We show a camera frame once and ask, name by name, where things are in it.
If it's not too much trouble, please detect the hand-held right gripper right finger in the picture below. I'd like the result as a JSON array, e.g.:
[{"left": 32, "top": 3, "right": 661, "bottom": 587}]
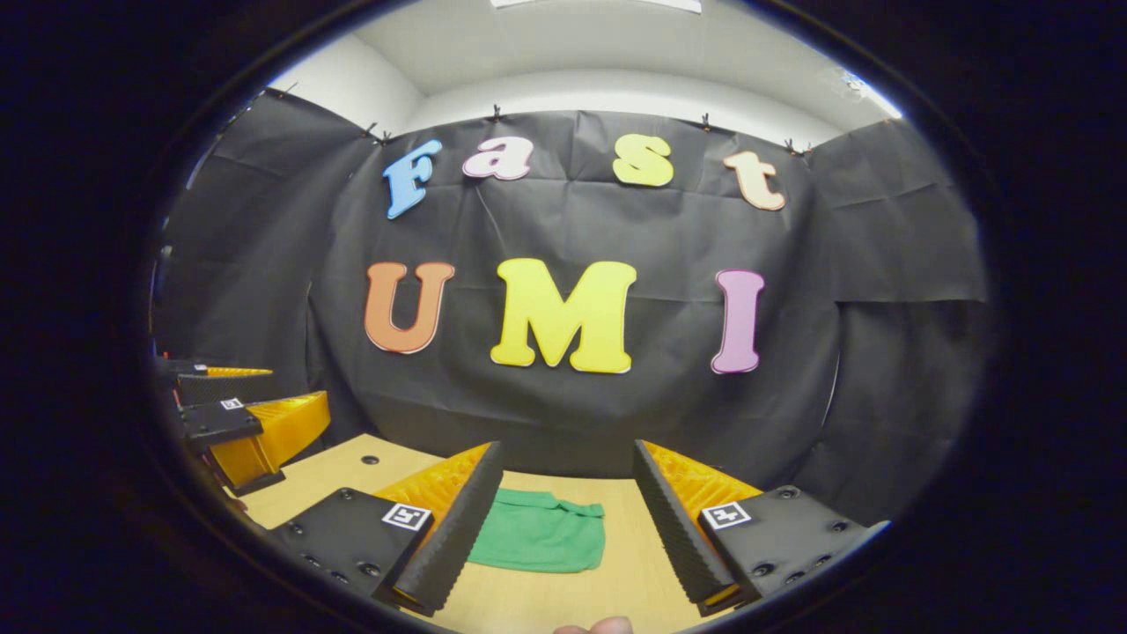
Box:
[{"left": 632, "top": 439, "right": 888, "bottom": 617}]

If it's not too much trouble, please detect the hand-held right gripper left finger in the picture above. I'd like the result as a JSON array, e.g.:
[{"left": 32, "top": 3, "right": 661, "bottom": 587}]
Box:
[{"left": 267, "top": 440, "right": 505, "bottom": 617}]

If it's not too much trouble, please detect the green T-shirt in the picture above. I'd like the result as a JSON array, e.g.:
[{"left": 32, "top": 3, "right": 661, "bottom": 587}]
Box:
[{"left": 467, "top": 489, "right": 607, "bottom": 574}]

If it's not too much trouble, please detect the ceiling light panel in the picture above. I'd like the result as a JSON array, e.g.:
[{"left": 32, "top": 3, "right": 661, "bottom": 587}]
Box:
[{"left": 828, "top": 66, "right": 903, "bottom": 120}]

